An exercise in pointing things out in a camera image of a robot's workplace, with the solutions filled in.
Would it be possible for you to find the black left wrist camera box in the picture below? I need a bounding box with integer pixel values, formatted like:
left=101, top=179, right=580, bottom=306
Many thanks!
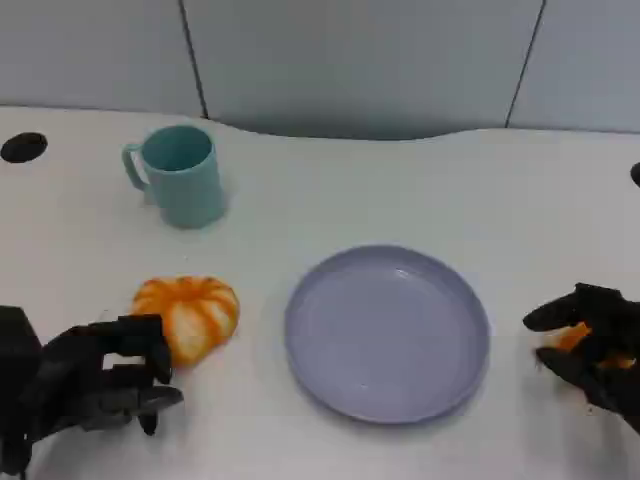
left=0, top=305, right=44, bottom=370

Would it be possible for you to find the small orange white bread roll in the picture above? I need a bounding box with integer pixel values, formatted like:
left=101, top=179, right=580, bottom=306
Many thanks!
left=549, top=322, right=640, bottom=371

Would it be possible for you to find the pale green mug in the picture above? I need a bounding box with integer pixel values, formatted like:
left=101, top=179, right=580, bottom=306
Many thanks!
left=121, top=125, right=226, bottom=230

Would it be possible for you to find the large orange white bread roll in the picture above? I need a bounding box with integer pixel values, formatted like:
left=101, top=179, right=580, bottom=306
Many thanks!
left=131, top=275, right=241, bottom=370

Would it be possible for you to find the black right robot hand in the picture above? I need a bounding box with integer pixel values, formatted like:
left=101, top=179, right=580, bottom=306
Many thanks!
left=522, top=282, right=640, bottom=436

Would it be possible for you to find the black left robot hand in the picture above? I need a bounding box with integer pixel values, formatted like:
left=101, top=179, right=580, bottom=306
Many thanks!
left=0, top=313, right=185, bottom=451

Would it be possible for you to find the lilac plate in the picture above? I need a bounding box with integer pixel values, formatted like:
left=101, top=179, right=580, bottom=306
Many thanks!
left=284, top=244, right=491, bottom=425

